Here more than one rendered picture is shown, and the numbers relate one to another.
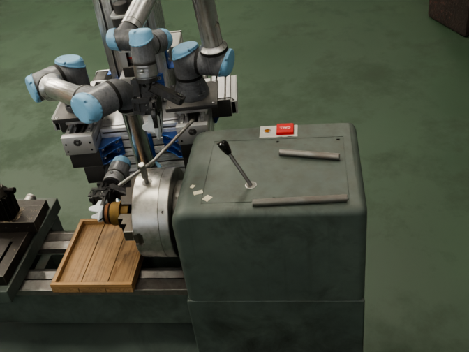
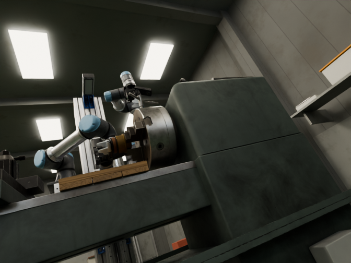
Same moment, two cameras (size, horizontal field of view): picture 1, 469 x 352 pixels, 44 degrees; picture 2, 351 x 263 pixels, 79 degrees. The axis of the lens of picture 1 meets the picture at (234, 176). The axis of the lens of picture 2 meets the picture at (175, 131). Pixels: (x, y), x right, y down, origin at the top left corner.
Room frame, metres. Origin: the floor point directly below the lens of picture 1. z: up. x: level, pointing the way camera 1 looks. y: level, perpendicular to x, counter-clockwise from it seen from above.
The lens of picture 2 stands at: (0.74, 0.72, 0.63)
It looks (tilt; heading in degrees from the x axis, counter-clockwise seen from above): 25 degrees up; 325
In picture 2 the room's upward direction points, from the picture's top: 20 degrees counter-clockwise
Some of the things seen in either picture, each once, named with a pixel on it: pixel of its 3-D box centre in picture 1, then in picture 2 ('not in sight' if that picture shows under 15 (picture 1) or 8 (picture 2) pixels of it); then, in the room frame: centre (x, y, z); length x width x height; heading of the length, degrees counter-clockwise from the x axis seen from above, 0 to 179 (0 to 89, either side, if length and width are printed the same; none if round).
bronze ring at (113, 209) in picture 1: (118, 213); (120, 144); (1.64, 0.43, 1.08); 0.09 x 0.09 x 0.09; 81
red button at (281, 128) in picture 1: (285, 130); not in sight; (1.76, -0.20, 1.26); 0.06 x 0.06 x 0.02; 80
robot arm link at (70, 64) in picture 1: (70, 71); (63, 162); (2.34, 0.63, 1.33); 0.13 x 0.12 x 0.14; 129
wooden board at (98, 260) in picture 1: (105, 253); (107, 188); (1.66, 0.52, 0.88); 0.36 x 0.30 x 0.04; 170
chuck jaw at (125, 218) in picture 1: (132, 228); (137, 130); (1.54, 0.37, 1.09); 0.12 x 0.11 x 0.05; 170
